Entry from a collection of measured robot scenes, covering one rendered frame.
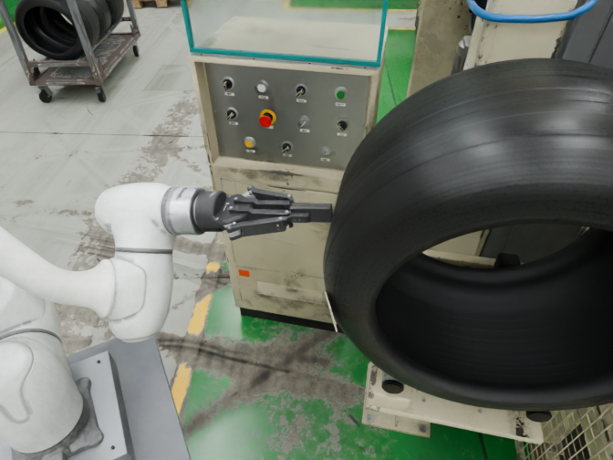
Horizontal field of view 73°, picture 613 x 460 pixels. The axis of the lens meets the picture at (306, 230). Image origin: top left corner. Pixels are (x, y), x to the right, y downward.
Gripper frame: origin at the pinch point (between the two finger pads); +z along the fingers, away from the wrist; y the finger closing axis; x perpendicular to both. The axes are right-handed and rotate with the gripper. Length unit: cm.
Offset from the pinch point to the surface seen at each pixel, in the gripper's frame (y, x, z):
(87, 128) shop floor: 213, 89, -247
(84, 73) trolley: 269, 64, -274
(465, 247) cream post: 27, 33, 30
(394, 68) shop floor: 391, 126, -7
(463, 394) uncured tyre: -13.2, 30.9, 26.3
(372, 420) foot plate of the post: 22, 126, 3
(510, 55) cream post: 26.7, -14.3, 32.4
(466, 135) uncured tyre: -6.4, -17.5, 22.6
